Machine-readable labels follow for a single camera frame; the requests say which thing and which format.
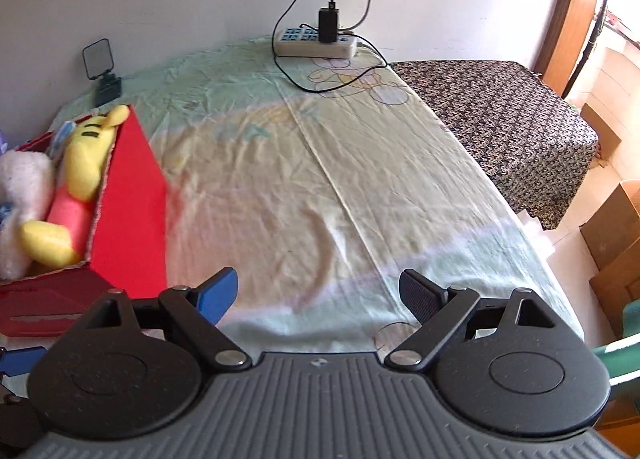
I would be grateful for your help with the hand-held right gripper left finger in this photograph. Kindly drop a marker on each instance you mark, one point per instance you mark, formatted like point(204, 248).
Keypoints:
point(217, 296)

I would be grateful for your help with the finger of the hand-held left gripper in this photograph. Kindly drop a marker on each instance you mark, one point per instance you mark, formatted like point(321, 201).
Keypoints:
point(15, 419)
point(20, 360)

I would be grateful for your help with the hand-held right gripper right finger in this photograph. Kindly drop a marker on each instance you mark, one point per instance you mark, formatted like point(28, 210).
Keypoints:
point(420, 296)

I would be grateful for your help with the red cardboard box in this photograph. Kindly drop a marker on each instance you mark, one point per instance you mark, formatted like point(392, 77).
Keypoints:
point(130, 219)

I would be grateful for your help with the white bunny plush toy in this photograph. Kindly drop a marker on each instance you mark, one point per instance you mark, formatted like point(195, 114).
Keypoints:
point(25, 189)

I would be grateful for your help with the yellow tiger plush toy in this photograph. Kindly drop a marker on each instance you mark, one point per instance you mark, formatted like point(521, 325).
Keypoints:
point(82, 164)

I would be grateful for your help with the plaid shirt plush toy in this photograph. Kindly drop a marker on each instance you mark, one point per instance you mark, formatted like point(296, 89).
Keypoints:
point(64, 134)

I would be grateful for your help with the brown floral patterned cloth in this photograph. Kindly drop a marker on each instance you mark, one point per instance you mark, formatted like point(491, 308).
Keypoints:
point(500, 129)

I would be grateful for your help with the brown cardboard box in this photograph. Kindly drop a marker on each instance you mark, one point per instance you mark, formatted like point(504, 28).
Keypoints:
point(615, 224)
point(600, 134)
point(620, 294)

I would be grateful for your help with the green chair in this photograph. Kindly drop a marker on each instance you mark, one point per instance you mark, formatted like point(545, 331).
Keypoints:
point(620, 354)

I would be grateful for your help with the pile of printed packets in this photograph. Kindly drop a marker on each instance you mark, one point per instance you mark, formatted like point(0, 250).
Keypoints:
point(3, 141)

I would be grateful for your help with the white power strip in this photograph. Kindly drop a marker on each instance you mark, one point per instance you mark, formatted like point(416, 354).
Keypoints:
point(300, 45)

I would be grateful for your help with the black clip-on mirror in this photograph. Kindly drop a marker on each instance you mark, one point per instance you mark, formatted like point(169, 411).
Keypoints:
point(97, 59)

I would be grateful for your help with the black charger adapter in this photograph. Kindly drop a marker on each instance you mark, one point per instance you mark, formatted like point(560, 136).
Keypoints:
point(329, 26)

